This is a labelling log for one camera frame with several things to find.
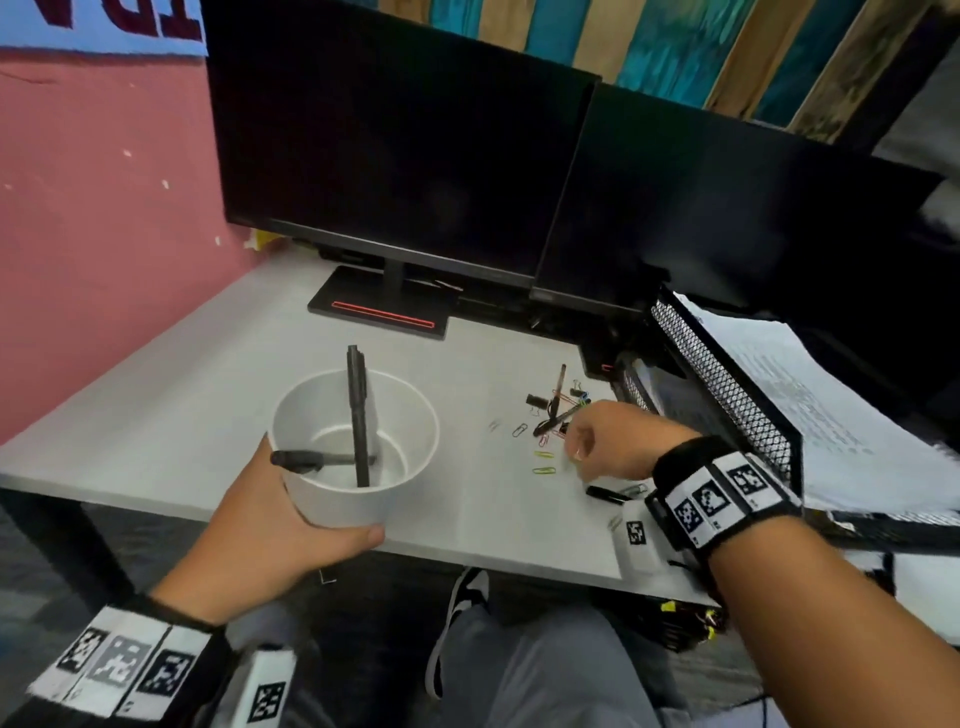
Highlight person's right hand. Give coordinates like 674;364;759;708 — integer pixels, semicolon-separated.
562;401;703;481

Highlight person's left hand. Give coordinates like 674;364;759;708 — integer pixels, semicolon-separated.
149;434;388;628

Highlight coloured paper clips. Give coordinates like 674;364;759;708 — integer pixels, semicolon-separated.
485;386;651;528

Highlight white paper cup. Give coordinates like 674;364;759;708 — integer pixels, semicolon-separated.
269;368;441;530

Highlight papers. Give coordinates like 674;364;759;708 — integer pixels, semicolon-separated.
673;293;960;515

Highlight person's right forearm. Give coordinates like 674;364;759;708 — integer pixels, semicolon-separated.
708;517;960;728

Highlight white desk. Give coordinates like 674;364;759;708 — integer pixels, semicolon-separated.
0;245;725;613

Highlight black mesh paper tray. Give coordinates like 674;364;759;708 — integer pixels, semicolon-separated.
614;287;960;558

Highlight black computer monitor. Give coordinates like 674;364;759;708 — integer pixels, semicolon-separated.
528;82;948;325
200;0;603;341

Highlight blue sign with maroon letters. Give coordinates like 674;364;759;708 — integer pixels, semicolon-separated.
0;0;210;58

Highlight black wrist strap with markers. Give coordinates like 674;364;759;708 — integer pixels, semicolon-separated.
646;434;802;553
14;594;235;728

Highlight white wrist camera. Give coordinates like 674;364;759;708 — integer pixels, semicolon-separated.
217;647;298;728
614;503;703;575

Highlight black cable bundle yellow ties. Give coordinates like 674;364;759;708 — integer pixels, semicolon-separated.
635;596;730;655

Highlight white drawstring cord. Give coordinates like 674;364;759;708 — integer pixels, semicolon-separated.
425;567;491;703

